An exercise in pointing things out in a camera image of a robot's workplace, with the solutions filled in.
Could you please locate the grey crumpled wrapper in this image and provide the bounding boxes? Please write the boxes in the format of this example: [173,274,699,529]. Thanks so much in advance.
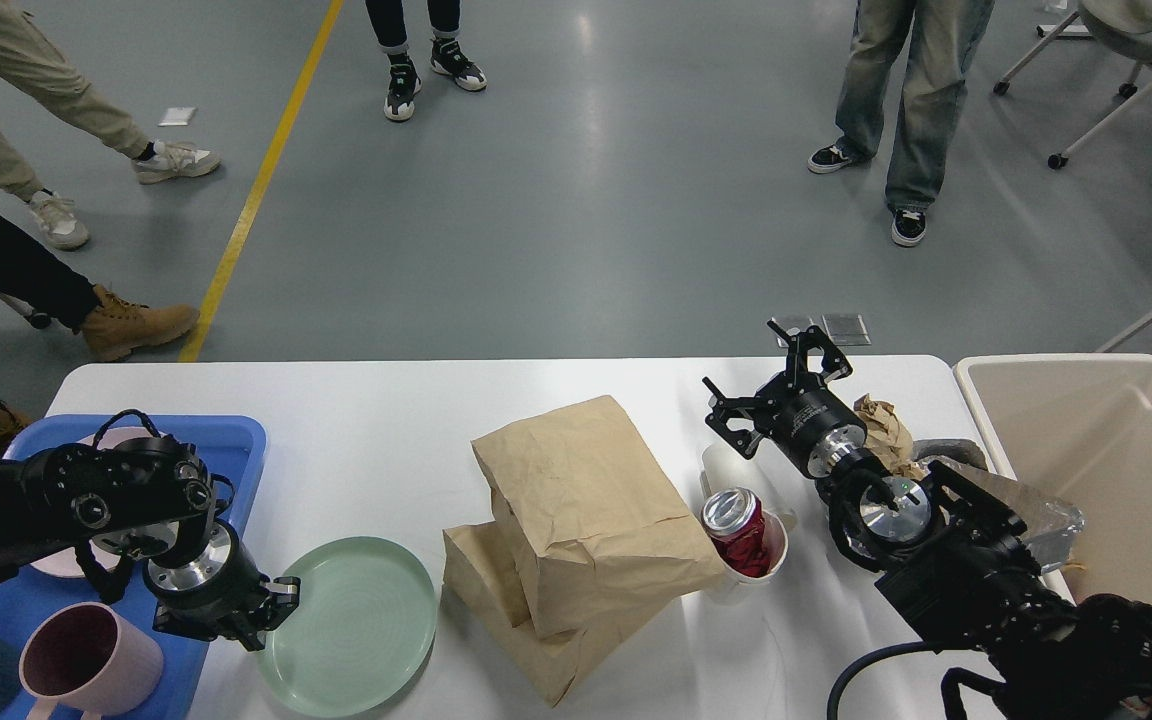
[911,438,990,471]

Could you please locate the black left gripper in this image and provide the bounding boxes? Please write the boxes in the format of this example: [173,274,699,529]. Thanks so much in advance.
[143,520,301,651]

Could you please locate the person in beige trousers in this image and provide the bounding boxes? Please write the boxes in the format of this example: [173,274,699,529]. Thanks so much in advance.
[0,0,223,252]

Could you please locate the crumpled brown paper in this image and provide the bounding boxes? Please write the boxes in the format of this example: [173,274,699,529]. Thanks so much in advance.
[852,395,927,480]

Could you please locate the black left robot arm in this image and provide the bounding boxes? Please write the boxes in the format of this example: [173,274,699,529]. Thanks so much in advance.
[0,416,301,651]

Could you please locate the green plate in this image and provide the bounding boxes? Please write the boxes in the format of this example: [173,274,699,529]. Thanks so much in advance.
[257,536,439,719]

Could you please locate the brown paper bag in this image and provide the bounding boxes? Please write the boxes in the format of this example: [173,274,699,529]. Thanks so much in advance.
[472,396,723,637]
[444,521,667,706]

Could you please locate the seated person tan boots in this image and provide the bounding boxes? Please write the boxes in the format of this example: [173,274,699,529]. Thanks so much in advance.
[0,217,198,454]

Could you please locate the white paper cup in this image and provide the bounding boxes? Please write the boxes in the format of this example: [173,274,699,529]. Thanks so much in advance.
[702,442,798,605]

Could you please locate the white office chair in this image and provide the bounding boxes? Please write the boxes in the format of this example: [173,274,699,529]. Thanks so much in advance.
[993,1,1152,170]

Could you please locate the lower brown paper bag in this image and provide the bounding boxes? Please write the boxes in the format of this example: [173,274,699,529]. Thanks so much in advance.
[444,521,667,706]

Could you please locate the pink plate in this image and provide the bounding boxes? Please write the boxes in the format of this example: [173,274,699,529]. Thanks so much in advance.
[31,427,152,579]

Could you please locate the person in black trousers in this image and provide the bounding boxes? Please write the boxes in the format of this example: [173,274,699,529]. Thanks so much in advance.
[365,0,488,124]

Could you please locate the clear plastic wrapper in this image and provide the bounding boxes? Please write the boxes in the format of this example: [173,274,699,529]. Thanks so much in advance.
[916,455,1085,574]

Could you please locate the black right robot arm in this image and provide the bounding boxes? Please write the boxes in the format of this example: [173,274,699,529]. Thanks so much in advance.
[705,323,1152,719]

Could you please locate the upper brown paper bag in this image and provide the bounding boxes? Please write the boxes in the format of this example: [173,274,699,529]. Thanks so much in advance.
[472,396,723,637]

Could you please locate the crushed red soda can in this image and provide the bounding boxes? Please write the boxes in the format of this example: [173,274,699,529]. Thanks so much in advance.
[702,486,772,578]

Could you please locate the white paper scrap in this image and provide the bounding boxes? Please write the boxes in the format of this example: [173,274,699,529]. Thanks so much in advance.
[157,106,197,127]

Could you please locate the metal floor socket plate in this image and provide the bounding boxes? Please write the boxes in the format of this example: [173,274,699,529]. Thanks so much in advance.
[771,313,870,346]

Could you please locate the pink mug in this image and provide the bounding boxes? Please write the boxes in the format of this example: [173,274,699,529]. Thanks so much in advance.
[18,602,164,719]

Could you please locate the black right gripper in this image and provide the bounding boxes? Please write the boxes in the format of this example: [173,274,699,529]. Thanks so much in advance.
[703,319,867,479]

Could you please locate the beige plastic bin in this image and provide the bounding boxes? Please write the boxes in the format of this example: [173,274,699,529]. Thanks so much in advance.
[955,354,1152,605]

